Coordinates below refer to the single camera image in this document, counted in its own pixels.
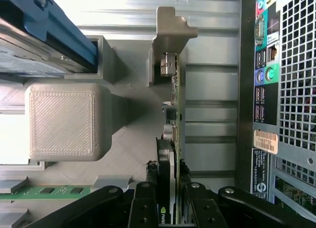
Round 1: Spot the orange barcode sticker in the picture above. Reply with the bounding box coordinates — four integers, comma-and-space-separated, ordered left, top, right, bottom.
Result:
253, 129, 280, 155

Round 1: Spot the green RAM stick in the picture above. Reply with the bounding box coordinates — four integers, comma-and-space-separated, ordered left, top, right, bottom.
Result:
0, 185, 94, 201

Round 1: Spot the grey printed parts rack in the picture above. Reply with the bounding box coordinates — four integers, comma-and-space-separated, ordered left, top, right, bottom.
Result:
0, 35, 161, 228

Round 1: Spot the black open PC case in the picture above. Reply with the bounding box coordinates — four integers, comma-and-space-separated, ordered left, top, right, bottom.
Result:
237, 0, 316, 228

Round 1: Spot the hard disk in blue caddy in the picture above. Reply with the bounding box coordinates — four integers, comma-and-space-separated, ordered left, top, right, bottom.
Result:
0, 0, 97, 77

